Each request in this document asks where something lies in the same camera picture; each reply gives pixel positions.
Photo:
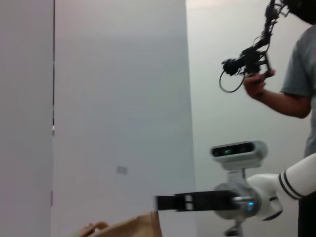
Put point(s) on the white wall socket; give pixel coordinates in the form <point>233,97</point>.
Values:
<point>122,170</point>

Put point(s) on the person in grey shirt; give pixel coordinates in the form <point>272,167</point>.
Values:
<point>306,74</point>

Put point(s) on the person hand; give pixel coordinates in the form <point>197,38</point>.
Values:
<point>255,84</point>

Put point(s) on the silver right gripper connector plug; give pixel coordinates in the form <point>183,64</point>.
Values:
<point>233,228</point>

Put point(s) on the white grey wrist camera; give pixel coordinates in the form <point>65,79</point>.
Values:
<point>238,153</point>

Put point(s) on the khaki canvas food bag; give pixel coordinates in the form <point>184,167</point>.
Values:
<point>133,227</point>

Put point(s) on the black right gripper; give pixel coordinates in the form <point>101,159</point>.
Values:
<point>205,201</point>

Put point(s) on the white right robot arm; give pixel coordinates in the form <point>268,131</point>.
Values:
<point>291,182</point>

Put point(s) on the person forearm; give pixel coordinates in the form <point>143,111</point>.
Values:
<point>284,103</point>

